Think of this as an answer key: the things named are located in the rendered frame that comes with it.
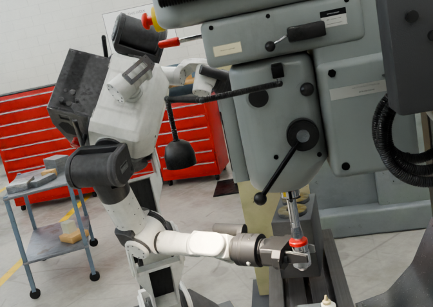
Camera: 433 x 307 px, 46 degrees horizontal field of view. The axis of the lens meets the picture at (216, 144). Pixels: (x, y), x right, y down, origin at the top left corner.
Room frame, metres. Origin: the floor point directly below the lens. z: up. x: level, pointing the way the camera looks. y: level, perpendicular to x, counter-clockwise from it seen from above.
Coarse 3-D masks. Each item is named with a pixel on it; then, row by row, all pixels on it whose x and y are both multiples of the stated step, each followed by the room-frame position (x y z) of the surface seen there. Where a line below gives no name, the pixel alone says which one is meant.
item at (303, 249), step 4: (308, 244) 1.19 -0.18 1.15; (292, 248) 1.18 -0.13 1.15; (296, 248) 1.17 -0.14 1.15; (300, 248) 1.17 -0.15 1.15; (304, 248) 1.17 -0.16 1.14; (308, 248) 1.18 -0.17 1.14; (300, 252) 1.17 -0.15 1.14; (304, 252) 1.17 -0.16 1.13; (308, 252) 1.18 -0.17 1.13; (308, 256) 1.18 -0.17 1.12; (296, 264) 1.18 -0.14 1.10; (300, 264) 1.17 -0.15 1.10; (304, 264) 1.17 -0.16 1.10; (308, 264) 1.17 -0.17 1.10; (300, 268) 1.17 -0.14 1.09
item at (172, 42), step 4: (192, 36) 1.31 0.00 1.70; (196, 36) 1.31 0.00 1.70; (200, 36) 1.31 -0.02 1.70; (164, 40) 1.32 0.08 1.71; (168, 40) 1.32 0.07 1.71; (172, 40) 1.32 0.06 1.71; (176, 40) 1.31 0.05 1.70; (180, 40) 1.32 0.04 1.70; (184, 40) 1.32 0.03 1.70; (188, 40) 1.31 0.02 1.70; (192, 40) 1.32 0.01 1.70; (160, 44) 1.32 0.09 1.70; (164, 44) 1.32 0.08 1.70; (168, 44) 1.32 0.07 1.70; (172, 44) 1.32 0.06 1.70; (176, 44) 1.32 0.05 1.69; (160, 48) 1.33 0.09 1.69
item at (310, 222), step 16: (304, 208) 1.45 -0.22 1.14; (272, 224) 1.42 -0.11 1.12; (288, 224) 1.41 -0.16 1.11; (304, 224) 1.40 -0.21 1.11; (320, 224) 1.59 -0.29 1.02; (320, 240) 1.52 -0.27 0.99; (320, 256) 1.46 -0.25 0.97; (288, 272) 1.42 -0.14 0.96; (304, 272) 1.40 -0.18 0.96; (320, 272) 1.40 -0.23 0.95
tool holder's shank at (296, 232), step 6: (294, 198) 1.19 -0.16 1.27; (288, 204) 1.19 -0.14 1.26; (294, 204) 1.18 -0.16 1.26; (288, 210) 1.19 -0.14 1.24; (294, 210) 1.18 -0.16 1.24; (294, 216) 1.18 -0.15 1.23; (294, 222) 1.18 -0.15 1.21; (294, 228) 1.18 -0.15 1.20; (300, 228) 1.19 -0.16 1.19; (294, 234) 1.18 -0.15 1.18; (300, 234) 1.18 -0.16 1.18; (294, 240) 1.19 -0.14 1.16; (300, 240) 1.18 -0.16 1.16
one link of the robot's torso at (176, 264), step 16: (128, 256) 1.68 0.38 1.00; (176, 256) 1.77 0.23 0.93; (144, 272) 1.69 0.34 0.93; (160, 272) 1.74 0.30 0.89; (176, 272) 1.71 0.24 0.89; (144, 288) 1.69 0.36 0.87; (160, 288) 1.78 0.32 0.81; (176, 288) 1.73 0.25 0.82; (144, 304) 1.82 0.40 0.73; (160, 304) 1.76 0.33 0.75; (176, 304) 1.76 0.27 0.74
